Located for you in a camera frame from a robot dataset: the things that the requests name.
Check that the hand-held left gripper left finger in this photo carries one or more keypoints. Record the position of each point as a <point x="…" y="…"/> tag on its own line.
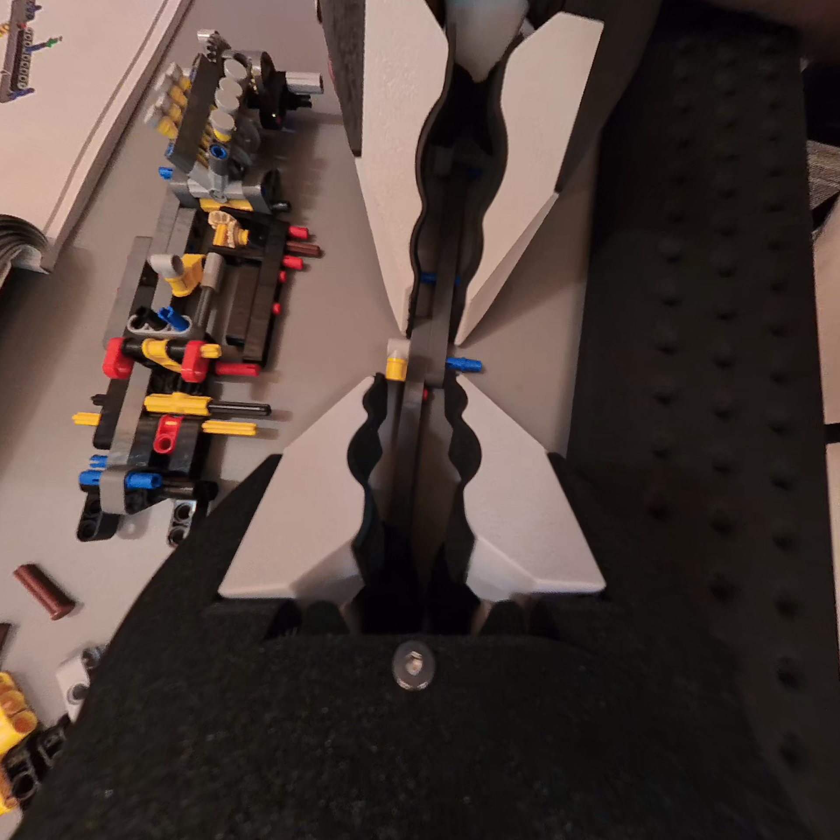
<point x="295" y="525"/>

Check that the light grey lego beam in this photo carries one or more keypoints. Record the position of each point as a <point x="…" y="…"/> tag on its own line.
<point x="75" y="676"/>

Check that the blue lego pin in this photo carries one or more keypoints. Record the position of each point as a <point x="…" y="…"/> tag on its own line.
<point x="464" y="365"/>
<point x="430" y="278"/>

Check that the black lego connector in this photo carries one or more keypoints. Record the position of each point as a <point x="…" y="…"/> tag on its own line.
<point x="36" y="761"/>

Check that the brown lego pin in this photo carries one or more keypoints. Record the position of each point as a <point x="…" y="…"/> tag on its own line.
<point x="43" y="590"/>
<point x="4" y="638"/>

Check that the open instruction booklet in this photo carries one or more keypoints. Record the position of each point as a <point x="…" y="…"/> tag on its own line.
<point x="65" y="98"/>

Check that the black dimpled mat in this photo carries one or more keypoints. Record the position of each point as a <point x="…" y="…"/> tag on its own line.
<point x="689" y="394"/>

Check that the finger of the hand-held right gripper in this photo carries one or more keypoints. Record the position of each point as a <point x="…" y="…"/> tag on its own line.
<point x="538" y="131"/>
<point x="390" y="131"/>

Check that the partly built lego chassis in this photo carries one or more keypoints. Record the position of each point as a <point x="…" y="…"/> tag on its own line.
<point x="197" y="295"/>

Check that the long dark grey lego beam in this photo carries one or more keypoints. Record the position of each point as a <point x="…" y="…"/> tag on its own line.
<point x="436" y="315"/>

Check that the yellow lego connector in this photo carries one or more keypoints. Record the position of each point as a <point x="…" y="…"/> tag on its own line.
<point x="13" y="715"/>

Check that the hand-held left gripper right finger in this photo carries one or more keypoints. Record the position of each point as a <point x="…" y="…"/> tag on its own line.
<point x="531" y="525"/>

